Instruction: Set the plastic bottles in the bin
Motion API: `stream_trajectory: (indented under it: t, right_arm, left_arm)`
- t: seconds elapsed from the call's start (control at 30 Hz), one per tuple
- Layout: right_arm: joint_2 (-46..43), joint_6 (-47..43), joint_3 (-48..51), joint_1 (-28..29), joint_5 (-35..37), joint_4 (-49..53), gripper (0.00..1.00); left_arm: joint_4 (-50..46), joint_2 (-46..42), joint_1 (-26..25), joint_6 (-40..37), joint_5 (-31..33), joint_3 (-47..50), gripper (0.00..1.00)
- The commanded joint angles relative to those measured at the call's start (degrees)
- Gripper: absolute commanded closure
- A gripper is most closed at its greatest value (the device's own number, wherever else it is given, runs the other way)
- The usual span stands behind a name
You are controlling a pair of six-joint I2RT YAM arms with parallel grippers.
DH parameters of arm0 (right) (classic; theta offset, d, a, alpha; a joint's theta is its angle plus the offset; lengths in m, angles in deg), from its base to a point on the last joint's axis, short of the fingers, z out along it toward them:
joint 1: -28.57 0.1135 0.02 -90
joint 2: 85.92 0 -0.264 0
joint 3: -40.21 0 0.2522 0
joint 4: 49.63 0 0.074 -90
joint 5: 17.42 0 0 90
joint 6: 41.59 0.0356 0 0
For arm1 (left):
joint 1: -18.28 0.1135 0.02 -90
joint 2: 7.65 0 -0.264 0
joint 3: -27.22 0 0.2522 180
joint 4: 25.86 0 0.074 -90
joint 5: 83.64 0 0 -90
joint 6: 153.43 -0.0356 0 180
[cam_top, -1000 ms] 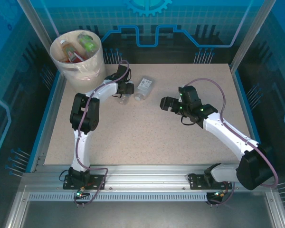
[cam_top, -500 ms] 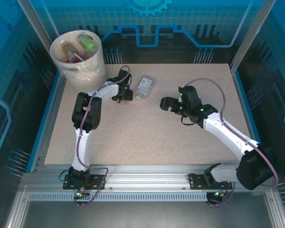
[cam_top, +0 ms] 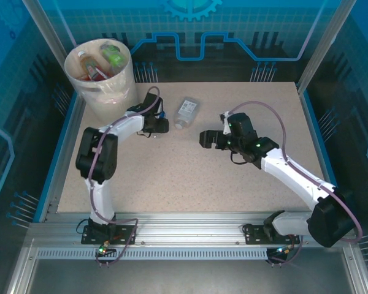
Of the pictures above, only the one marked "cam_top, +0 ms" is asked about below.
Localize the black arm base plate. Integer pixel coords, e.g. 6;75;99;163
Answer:
243;223;295;246
81;217;139;246

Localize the white round plastic bin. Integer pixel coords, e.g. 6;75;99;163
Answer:
63;38;139;123

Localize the tea bottle with red label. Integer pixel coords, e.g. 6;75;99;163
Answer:
77;51;109;82

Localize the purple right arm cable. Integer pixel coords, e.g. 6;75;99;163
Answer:
226;100;363;244

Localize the square bottle with white label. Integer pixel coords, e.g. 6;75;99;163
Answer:
174;96;202;130

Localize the aluminium frame post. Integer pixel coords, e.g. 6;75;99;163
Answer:
21;0;79;59
296;0;358;92

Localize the aluminium side rail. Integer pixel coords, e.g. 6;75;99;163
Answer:
39;91;86;223

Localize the slotted cable duct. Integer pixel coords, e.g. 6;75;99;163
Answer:
36;247;270;262

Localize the aluminium extrusion rail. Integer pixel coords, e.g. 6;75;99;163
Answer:
27;211;361;249

